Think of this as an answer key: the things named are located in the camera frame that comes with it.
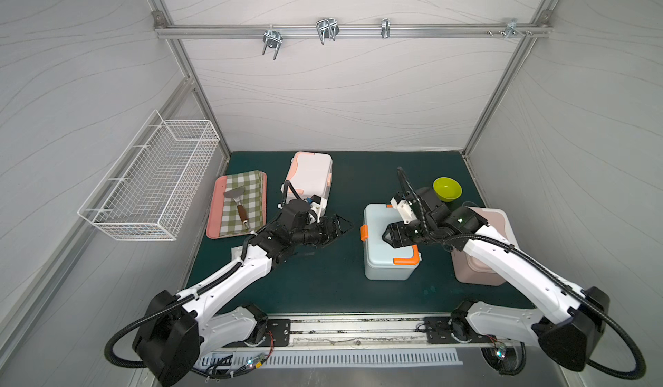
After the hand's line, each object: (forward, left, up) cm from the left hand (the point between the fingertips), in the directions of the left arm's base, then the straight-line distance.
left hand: (349, 233), depth 73 cm
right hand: (+1, -13, -2) cm, 13 cm away
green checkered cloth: (+23, +39, -18) cm, 48 cm away
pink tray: (+20, +53, -18) cm, 60 cm away
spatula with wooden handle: (+26, +46, -18) cm, 56 cm away
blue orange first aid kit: (-6, -9, -5) cm, 12 cm away
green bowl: (+30, -41, -17) cm, 54 cm away
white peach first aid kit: (+26, +15, -5) cm, 30 cm away
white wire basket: (+6, +54, +12) cm, 56 cm away
